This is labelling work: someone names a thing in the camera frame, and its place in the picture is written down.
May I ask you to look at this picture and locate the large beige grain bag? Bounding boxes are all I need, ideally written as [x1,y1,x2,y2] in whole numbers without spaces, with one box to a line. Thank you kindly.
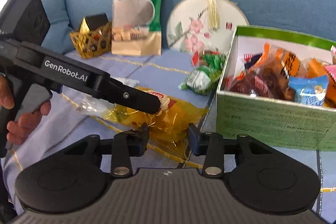
[111,0,162,56]

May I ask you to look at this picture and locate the green white cardboard box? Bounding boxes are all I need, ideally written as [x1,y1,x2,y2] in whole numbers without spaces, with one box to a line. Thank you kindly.
[217,26,335,151]

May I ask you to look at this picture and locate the blue pillow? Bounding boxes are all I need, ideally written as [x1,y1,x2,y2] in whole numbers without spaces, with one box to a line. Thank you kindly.
[41,0,74,54]

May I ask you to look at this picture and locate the woven bamboo basket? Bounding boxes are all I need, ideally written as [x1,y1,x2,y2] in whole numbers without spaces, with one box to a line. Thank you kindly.
[70,22,112,59]

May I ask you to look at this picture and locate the green candy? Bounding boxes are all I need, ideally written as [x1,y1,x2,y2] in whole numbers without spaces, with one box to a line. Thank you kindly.
[178,51,226,95]

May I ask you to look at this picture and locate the person's left hand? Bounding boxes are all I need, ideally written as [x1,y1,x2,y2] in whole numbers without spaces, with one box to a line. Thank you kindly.
[0,75,53,146]

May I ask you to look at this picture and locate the round white painted fan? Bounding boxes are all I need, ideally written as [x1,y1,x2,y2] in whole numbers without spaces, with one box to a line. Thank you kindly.
[166,0,249,54]

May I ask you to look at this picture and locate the blue snack packet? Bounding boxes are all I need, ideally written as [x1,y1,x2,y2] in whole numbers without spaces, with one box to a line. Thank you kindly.
[288,75,329,107]

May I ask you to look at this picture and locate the yellow cake snack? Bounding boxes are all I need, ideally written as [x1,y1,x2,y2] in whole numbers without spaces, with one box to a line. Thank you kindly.
[77,86,209,159]

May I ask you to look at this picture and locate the white snack packet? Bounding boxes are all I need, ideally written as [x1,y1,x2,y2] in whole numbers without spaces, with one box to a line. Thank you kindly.
[115,77,139,88]

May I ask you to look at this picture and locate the black card in basket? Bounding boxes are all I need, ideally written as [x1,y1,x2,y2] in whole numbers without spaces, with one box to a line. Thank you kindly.
[84,13,108,31]

